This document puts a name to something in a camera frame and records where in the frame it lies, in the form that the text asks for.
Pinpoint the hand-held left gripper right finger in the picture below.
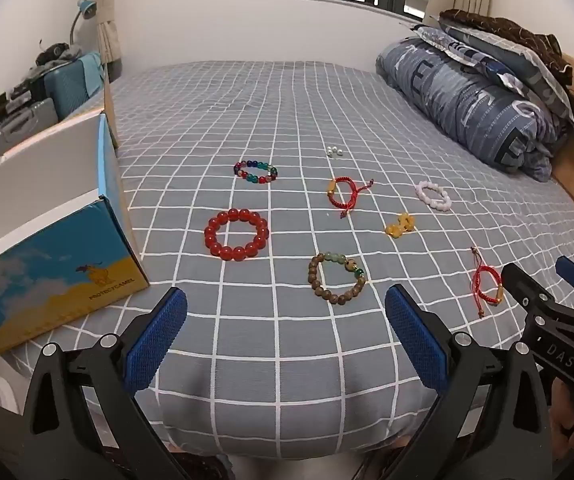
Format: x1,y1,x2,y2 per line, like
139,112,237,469
382,284,555,480

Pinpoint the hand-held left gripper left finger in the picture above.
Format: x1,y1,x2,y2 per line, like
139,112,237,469
19,286,190,480

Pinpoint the red cord bracelet gold tube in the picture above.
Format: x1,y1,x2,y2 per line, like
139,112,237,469
325,176,374,220
470,246,505,320

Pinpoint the yellow amber bracelet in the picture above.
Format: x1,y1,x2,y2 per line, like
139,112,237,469
385,213,415,237

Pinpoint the printed cardboard box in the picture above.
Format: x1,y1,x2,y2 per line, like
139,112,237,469
0,77,150,361

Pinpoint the wooden bead bracelet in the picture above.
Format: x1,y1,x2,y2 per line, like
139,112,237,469
308,252,368,305

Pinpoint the red bead bracelet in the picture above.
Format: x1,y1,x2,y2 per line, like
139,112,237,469
204,207,270,262

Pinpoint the multicolour glass bead bracelet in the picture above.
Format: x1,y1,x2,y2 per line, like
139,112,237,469
233,160,279,186

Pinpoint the person's right hand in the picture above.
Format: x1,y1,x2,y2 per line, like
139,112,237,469
550,379,574,461

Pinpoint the folded blue grey quilt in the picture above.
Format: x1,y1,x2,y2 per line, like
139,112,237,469
376,35,574,183

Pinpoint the patterned grey pillow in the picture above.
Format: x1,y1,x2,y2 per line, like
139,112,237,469
412,10,574,126

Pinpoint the brown blanket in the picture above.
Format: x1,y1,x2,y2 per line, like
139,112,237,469
440,9,574,138

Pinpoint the grey suitcase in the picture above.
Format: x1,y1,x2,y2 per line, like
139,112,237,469
0,97,60,153

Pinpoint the grey checked bed sheet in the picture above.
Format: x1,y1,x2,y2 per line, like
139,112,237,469
0,60,574,461

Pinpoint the teal suitcase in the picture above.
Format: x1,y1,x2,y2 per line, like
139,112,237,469
42,52,105,121

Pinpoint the dark clutter pile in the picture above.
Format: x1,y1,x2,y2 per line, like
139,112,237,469
0,72,50,133

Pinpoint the blue desk lamp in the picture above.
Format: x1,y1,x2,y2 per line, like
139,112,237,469
69,0,98,46

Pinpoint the pale pink bead bracelet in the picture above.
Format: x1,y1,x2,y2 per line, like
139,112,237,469
415,181,452,212

